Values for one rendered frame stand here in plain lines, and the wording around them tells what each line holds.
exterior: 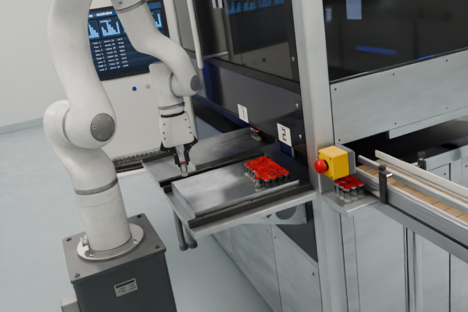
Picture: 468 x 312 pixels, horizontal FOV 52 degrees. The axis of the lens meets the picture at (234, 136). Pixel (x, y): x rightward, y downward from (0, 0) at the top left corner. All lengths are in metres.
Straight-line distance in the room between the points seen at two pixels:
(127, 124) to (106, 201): 0.97
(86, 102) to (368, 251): 1.01
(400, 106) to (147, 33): 0.79
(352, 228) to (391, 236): 0.17
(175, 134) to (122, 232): 0.34
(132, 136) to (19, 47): 4.57
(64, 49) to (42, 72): 5.50
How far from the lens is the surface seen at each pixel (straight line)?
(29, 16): 6.71
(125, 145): 2.30
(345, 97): 1.43
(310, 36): 1.34
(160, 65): 1.45
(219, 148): 1.94
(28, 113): 6.85
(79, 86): 1.25
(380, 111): 1.52
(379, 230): 1.68
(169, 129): 1.50
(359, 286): 1.73
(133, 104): 2.24
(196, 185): 1.64
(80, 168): 1.33
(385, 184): 1.36
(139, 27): 1.39
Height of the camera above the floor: 1.54
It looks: 19 degrees down
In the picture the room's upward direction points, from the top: 9 degrees counter-clockwise
